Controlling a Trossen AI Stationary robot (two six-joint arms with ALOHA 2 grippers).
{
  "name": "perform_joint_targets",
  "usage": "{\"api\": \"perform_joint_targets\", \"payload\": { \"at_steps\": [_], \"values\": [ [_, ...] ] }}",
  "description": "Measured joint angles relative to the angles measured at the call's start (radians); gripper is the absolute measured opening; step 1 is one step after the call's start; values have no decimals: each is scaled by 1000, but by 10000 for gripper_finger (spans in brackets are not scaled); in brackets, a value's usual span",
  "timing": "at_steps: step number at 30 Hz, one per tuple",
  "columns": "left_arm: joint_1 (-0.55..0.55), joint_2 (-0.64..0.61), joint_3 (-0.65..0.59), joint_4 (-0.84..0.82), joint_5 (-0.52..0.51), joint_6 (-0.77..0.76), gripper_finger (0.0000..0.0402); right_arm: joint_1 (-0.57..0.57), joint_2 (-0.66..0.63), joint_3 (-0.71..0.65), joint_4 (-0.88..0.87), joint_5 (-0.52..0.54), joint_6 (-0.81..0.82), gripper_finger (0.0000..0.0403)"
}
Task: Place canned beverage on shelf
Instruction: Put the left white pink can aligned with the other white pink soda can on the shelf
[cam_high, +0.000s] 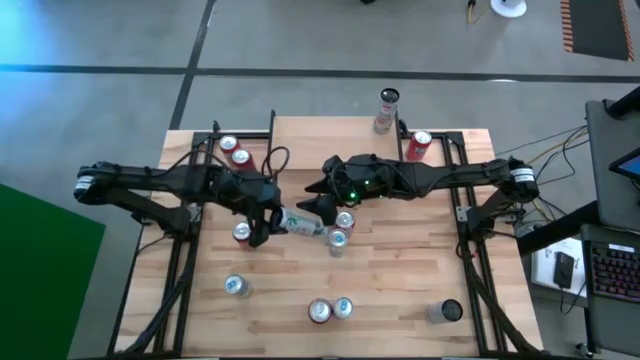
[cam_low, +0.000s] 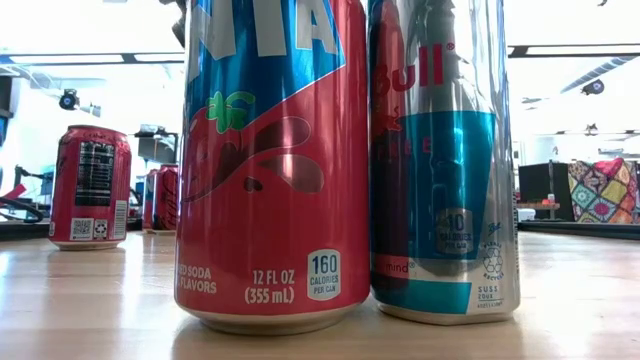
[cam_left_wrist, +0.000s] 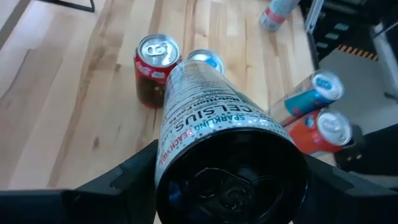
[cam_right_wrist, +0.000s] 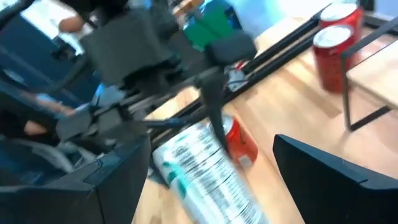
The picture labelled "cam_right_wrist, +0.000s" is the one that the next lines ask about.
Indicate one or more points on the black aluminium table frame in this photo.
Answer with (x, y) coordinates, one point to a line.
(280, 53)

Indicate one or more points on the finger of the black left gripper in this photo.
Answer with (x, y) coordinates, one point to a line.
(217, 102)
(74, 124)

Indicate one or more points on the black office chair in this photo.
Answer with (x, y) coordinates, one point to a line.
(231, 48)

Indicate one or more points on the wooden shelf black metal frame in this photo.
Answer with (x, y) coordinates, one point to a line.
(379, 71)

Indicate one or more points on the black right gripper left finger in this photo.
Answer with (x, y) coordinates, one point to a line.
(77, 202)

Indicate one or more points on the red Coca-Cola can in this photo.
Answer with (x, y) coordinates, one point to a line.
(345, 17)
(331, 62)
(242, 146)

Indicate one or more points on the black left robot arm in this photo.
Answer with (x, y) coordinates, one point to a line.
(124, 59)

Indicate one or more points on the green floor mat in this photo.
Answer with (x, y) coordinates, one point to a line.
(211, 31)

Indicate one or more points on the tall white can black lid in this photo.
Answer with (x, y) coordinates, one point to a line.
(205, 180)

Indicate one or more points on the person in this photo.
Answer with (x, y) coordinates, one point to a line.
(72, 25)
(32, 128)

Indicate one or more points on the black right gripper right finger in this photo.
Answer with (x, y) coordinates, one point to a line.
(335, 199)

